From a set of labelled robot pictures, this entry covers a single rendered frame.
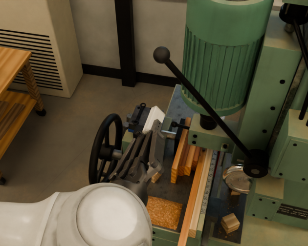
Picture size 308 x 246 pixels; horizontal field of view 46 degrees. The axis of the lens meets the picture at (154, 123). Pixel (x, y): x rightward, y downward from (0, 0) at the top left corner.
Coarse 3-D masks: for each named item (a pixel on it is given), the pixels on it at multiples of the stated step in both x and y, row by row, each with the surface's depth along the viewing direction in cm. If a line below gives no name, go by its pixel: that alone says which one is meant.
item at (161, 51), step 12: (156, 48) 73; (156, 60) 73; (168, 60) 74; (180, 72) 76; (204, 108) 81; (216, 120) 82; (228, 132) 84; (240, 144) 87; (252, 156) 89; (264, 156) 89; (252, 168) 89; (264, 168) 88
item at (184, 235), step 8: (200, 152) 116; (200, 168) 112; (200, 176) 110; (192, 184) 108; (192, 192) 106; (192, 200) 104; (192, 208) 103; (184, 216) 101; (184, 224) 100; (184, 232) 98; (184, 240) 97
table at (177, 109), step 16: (176, 96) 138; (176, 112) 132; (192, 112) 132; (176, 128) 127; (160, 176) 114; (192, 176) 114; (160, 192) 111; (176, 192) 111; (176, 240) 105; (192, 240) 102
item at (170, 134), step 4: (180, 120) 117; (184, 120) 117; (180, 128) 115; (164, 132) 118; (168, 132) 118; (172, 132) 118; (176, 132) 114; (180, 132) 114; (168, 136) 118; (172, 136) 117; (176, 136) 113; (180, 136) 114; (176, 140) 112; (176, 144) 114; (176, 148) 116
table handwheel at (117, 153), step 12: (108, 120) 123; (120, 120) 135; (108, 132) 126; (120, 132) 141; (96, 144) 118; (108, 144) 129; (120, 144) 143; (96, 156) 118; (108, 156) 129; (120, 156) 129; (96, 168) 119; (108, 168) 142; (96, 180) 122; (108, 180) 137
